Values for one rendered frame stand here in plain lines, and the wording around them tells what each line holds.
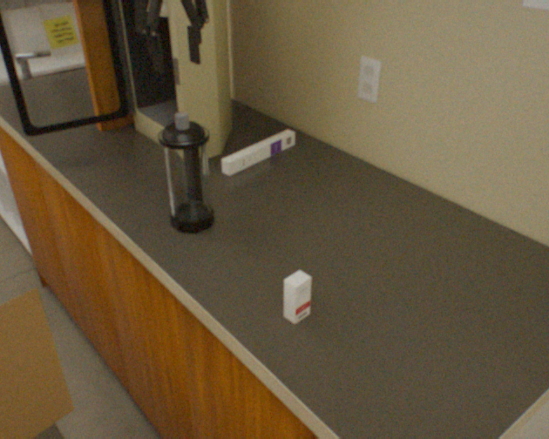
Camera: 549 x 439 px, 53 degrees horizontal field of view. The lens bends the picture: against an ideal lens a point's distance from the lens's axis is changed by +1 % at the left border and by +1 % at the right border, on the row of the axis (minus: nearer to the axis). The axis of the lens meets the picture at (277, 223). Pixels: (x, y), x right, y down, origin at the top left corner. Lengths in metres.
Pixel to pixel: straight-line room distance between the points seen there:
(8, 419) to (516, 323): 0.85
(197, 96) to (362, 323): 0.78
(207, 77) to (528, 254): 0.90
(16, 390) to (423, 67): 1.10
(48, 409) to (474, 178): 1.04
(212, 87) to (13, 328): 0.93
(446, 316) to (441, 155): 0.51
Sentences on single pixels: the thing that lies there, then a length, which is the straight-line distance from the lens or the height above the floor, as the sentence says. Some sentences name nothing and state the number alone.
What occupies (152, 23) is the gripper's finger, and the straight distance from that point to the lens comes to 1.09.
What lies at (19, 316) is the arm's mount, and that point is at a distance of 0.79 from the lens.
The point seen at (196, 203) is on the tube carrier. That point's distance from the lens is 1.23.
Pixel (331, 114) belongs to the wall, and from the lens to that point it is 1.69.
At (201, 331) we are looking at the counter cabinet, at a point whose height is 0.82.
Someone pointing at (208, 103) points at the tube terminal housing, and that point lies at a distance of 1.54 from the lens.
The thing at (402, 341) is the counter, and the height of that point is 0.94.
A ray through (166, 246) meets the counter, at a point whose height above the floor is 0.94.
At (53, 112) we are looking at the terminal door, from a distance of 1.73.
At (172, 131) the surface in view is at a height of 1.18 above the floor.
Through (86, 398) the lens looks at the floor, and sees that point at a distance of 2.23.
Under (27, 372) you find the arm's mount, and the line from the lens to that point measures 0.85.
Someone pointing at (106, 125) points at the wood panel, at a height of 0.95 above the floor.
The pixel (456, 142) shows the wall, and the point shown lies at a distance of 1.42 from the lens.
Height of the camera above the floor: 1.64
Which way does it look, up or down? 33 degrees down
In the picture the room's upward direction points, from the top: straight up
